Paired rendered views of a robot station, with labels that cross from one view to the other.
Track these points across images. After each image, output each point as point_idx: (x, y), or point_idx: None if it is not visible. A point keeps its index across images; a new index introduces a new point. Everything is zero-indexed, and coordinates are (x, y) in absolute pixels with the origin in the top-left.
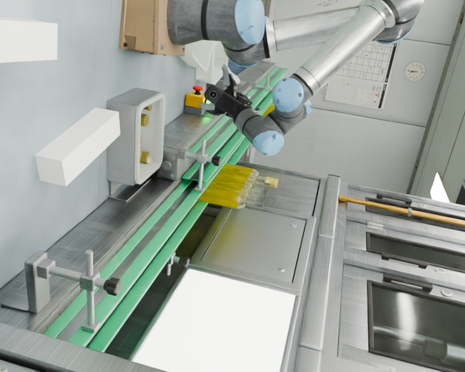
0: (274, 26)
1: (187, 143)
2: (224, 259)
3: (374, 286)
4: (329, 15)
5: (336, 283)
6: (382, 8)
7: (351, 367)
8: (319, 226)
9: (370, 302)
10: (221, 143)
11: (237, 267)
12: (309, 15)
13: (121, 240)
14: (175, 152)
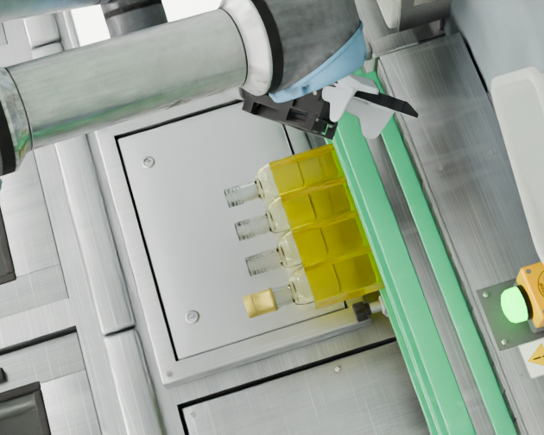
0: (219, 9)
1: (395, 95)
2: (243, 122)
3: (0, 272)
4: (83, 47)
5: (58, 215)
6: None
7: None
8: (144, 363)
9: None
10: (358, 182)
11: (212, 118)
12: (139, 40)
13: None
14: (376, 39)
